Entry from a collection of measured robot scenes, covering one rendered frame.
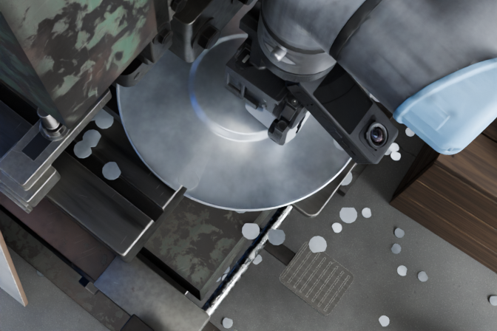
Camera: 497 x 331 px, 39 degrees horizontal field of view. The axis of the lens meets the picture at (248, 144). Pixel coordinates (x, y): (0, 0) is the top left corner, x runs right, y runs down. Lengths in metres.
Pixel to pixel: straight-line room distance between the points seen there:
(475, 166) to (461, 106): 0.86
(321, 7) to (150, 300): 0.52
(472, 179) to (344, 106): 0.70
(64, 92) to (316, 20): 0.17
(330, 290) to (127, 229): 0.64
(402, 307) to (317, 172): 0.84
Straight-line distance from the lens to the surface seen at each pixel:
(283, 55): 0.55
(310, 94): 0.60
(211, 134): 0.77
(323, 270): 1.39
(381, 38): 0.45
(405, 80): 0.45
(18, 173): 0.82
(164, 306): 0.88
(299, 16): 0.48
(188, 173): 0.76
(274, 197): 0.76
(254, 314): 1.53
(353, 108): 0.63
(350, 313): 1.55
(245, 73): 0.64
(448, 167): 1.29
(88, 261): 0.92
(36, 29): 0.38
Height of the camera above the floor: 1.52
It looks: 72 degrees down
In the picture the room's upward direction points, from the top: 11 degrees clockwise
